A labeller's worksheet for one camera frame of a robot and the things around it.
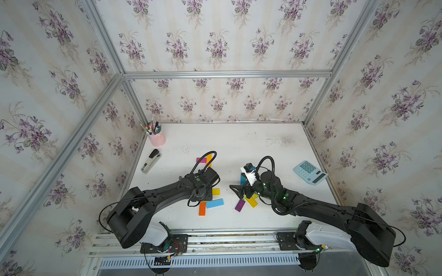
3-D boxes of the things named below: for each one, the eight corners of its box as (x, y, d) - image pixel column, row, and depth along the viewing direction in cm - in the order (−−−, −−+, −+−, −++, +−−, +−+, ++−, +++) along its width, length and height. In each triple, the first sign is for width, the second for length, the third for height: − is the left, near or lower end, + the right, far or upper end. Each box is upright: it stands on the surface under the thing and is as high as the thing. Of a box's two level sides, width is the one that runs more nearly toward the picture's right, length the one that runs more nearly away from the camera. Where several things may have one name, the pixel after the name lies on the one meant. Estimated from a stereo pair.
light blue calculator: (316, 188, 92) (318, 186, 89) (292, 170, 99) (294, 167, 97) (326, 176, 96) (328, 174, 94) (302, 160, 103) (304, 157, 101)
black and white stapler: (142, 172, 98) (138, 167, 93) (157, 154, 106) (154, 148, 102) (148, 175, 97) (144, 170, 92) (162, 155, 106) (159, 150, 101)
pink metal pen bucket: (152, 147, 110) (147, 136, 101) (155, 139, 114) (150, 128, 106) (165, 147, 110) (160, 137, 101) (167, 139, 114) (163, 128, 106)
